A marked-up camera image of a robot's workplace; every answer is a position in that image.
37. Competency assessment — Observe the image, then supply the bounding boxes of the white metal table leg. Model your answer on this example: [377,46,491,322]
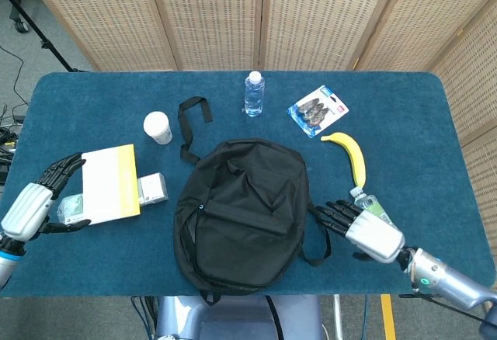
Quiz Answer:
[332,295,346,340]

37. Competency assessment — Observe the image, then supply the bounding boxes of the black tripod stand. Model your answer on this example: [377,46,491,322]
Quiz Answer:
[0,0,89,74]

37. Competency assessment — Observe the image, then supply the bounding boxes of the black floor cables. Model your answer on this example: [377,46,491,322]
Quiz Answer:
[0,43,31,190]

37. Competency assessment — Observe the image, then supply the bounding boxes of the black fabric backpack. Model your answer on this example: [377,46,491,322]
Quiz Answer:
[172,96,333,307]

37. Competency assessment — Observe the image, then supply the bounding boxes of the clear water bottle white cap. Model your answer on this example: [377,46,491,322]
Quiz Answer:
[243,71,266,119]

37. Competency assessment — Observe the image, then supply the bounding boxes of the long white cardboard box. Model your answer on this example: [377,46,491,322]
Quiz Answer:
[57,172,170,227]

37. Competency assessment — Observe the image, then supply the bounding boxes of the blue table cover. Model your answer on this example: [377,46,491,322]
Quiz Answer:
[0,70,497,299]

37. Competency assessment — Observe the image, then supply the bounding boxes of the white paper cup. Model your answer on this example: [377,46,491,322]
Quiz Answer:
[142,111,174,146]

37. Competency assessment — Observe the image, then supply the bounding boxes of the yellow banana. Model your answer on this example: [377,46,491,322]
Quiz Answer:
[320,131,367,189]

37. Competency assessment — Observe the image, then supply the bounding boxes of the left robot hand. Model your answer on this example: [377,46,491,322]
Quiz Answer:
[0,152,92,242]

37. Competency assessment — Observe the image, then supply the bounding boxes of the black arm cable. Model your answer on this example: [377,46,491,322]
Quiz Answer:
[398,293,487,322]

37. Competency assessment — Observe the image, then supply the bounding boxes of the black office chair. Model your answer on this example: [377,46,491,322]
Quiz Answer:
[0,0,31,34]

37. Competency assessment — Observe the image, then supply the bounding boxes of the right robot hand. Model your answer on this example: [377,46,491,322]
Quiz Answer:
[316,199,407,265]

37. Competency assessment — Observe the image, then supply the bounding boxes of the blue-grey robot torso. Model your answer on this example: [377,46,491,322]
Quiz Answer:
[155,295,325,340]

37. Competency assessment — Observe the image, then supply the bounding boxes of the white and yellow book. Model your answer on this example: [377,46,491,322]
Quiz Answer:
[80,144,142,227]

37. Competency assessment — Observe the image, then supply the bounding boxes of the plastic bottle green label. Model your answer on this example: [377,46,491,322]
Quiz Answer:
[349,186,399,231]

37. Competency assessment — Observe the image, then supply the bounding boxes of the blue blister pack card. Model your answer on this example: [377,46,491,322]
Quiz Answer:
[286,85,350,140]

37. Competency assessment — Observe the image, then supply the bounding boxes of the wicker folding screen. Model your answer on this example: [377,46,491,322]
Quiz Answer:
[17,0,497,263]

